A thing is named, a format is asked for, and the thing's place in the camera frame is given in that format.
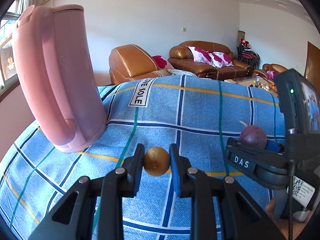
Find purple passion fruit smooth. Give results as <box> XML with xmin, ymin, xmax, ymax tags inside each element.
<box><xmin>239</xmin><ymin>121</ymin><xmax>267</xmax><ymax>150</ymax></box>

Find small yellow-brown round fruit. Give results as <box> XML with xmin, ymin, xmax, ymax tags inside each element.
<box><xmin>143</xmin><ymin>147</ymin><xmax>170</xmax><ymax>177</ymax></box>

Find coffee table with fruit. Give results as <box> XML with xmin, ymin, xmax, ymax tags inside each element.
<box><xmin>225</xmin><ymin>76</ymin><xmax>278</xmax><ymax>97</ymax></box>

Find floral cushion on far armchair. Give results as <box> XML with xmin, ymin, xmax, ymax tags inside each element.
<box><xmin>266</xmin><ymin>70</ymin><xmax>278</xmax><ymax>80</ymax></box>

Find brown wooden door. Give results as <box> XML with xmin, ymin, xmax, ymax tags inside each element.
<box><xmin>304</xmin><ymin>41</ymin><xmax>320</xmax><ymax>89</ymax></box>

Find brown leather armchair far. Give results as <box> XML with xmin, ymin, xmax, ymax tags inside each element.
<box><xmin>252</xmin><ymin>63</ymin><xmax>287</xmax><ymax>81</ymax></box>

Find brown leather armchair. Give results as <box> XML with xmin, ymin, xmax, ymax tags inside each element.
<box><xmin>252</xmin><ymin>63</ymin><xmax>287</xmax><ymax>81</ymax></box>
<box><xmin>109</xmin><ymin>44</ymin><xmax>170</xmax><ymax>85</ymax></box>

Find blue plaid tablecloth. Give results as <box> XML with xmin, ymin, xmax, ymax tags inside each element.
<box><xmin>1</xmin><ymin>75</ymin><xmax>284</xmax><ymax>239</ymax></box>

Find stacked dark chairs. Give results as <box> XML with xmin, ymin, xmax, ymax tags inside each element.
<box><xmin>237</xmin><ymin>38</ymin><xmax>260</xmax><ymax>69</ymax></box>

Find pink electric kettle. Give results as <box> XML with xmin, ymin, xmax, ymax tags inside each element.
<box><xmin>12</xmin><ymin>4</ymin><xmax>106</xmax><ymax>153</ymax></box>

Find white red floral cushion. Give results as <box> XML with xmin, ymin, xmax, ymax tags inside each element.
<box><xmin>188</xmin><ymin>46</ymin><xmax>212</xmax><ymax>65</ymax></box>

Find brown leather armchair near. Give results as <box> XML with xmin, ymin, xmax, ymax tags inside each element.
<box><xmin>109</xmin><ymin>44</ymin><xmax>170</xmax><ymax>85</ymax></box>

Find brown leather three-seat sofa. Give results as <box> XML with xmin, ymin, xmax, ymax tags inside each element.
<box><xmin>168</xmin><ymin>41</ymin><xmax>253</xmax><ymax>81</ymax></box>

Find red floral cushion near armchair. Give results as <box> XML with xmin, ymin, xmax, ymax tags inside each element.
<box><xmin>152</xmin><ymin>55</ymin><xmax>174</xmax><ymax>69</ymax></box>

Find black camera box with screen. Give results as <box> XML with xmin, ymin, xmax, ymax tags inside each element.
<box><xmin>274</xmin><ymin>69</ymin><xmax>319</xmax><ymax>134</ymax></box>

